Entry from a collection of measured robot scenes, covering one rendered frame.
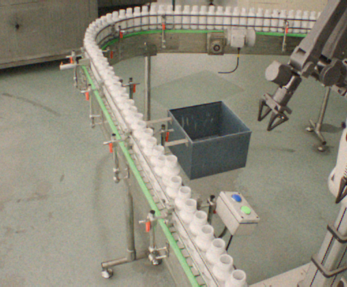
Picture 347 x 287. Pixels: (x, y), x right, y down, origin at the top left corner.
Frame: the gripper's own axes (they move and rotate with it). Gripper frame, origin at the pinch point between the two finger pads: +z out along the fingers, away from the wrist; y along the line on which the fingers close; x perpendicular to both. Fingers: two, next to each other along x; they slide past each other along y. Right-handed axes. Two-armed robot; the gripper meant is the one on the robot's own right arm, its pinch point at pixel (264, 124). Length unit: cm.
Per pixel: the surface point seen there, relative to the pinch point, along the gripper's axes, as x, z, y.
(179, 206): -24.3, 30.0, 12.6
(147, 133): -25.5, 25.8, -22.5
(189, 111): 20, 31, -70
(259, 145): 151, 67, -140
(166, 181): -24.9, 29.4, 1.0
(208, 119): 34, 32, -70
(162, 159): -24.1, 27.0, -8.2
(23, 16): -33, 86, -339
